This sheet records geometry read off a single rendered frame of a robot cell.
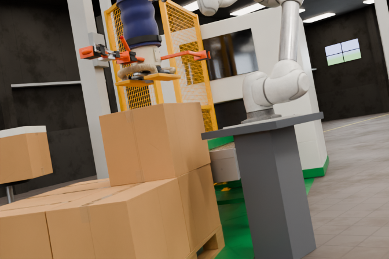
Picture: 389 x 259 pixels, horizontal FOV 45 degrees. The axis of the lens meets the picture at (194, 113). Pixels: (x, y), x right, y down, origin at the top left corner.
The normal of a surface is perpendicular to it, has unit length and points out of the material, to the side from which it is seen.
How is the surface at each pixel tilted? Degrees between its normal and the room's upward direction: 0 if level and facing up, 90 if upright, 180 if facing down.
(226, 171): 90
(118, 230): 90
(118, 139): 90
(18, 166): 90
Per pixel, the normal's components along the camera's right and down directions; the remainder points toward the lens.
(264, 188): -0.67, 0.10
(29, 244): -0.32, 0.03
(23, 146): -0.08, -0.02
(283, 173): 0.73, -0.15
